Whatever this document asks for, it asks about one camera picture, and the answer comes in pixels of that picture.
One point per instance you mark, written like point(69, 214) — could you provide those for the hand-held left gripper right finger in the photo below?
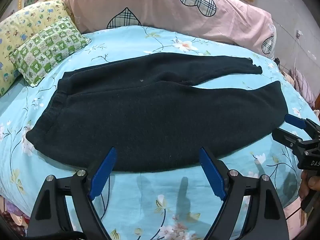
point(212, 175)

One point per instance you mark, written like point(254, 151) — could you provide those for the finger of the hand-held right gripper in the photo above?
point(285, 135)
point(296, 121)

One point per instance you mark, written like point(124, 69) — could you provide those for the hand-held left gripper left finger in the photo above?
point(103, 175)

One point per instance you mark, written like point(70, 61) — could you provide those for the black pants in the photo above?
point(150, 117)

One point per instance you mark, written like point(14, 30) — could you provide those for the person's right hand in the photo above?
point(305, 185)

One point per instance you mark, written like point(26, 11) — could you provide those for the pile of clothes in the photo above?
point(301, 87)

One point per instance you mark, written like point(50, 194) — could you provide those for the blue floral bed sheet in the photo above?
point(150, 200)

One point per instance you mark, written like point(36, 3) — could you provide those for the green checkered pillow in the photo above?
point(47, 47)

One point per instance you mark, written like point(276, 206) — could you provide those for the yellow printed pillow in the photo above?
point(20, 25)

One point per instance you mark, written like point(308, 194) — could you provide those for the pink plaid-heart pillow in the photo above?
point(162, 5)

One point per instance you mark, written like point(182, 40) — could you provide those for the white wall socket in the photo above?
point(299, 33)

